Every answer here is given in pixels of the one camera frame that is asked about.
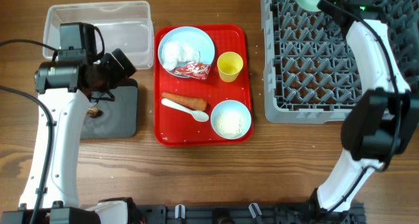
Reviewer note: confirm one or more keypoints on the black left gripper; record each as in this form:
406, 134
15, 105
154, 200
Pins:
120, 74

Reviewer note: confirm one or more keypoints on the yellow plastic cup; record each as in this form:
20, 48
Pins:
229, 66

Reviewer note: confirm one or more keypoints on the light blue rice bowl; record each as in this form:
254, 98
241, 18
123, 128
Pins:
232, 105

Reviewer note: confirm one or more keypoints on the white rice pile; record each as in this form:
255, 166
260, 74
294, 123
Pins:
229, 124

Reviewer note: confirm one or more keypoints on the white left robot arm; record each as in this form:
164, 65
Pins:
79, 73

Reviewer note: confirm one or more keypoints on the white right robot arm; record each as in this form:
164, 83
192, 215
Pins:
384, 119

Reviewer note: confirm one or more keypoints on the black waste tray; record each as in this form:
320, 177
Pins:
118, 119

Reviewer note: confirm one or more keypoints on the grey dishwasher rack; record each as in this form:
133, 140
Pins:
310, 74

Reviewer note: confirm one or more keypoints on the brown food scrap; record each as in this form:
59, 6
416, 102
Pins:
93, 112

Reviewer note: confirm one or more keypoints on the clear plastic bin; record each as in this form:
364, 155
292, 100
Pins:
126, 25

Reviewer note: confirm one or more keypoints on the white crumpled napkin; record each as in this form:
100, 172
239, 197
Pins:
175, 52

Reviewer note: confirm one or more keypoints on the red plastic tray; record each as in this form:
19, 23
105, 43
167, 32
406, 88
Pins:
174, 128

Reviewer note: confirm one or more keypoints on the orange carrot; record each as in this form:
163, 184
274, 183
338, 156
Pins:
193, 103

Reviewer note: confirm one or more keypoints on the red snack wrapper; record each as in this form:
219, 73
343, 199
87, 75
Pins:
195, 70

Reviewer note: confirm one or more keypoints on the light blue plate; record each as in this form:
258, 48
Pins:
196, 38

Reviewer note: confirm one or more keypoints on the white plastic spoon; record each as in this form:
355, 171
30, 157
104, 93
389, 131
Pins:
199, 116

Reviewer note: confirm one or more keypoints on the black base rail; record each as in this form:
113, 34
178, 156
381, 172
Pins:
292, 213

